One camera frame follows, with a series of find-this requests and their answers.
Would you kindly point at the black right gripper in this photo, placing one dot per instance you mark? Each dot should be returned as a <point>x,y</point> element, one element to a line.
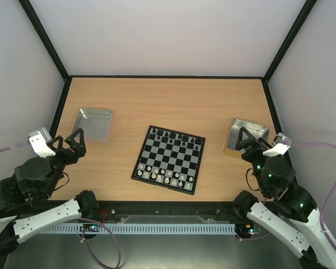
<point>252,149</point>

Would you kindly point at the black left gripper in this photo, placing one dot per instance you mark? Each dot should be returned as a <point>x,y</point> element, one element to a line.
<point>80,151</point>

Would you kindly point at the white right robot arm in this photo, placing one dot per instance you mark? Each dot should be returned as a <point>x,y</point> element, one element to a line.
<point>296,222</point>

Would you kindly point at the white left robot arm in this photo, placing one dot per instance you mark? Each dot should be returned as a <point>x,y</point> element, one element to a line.
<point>35,181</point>

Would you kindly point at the black silver chess board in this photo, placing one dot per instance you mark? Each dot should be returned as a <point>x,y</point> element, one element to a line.
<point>170,147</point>

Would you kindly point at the yellow metal tin box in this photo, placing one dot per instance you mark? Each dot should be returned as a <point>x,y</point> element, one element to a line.
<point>238,131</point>

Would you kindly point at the pink metal tin box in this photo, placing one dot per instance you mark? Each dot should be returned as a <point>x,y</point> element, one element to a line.
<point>96,124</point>

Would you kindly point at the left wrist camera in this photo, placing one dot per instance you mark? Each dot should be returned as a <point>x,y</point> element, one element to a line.
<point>39,142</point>

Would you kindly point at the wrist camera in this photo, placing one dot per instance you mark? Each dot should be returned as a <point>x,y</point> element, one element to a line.
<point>39,142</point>
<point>281,145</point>

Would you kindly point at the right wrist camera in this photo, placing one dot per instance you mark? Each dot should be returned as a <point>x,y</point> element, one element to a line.
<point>281,145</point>

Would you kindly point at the black aluminium frame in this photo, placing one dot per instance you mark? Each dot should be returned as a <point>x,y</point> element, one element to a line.
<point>167,208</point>

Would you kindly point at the light blue cable duct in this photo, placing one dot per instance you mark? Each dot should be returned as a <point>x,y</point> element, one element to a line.
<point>143,229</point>

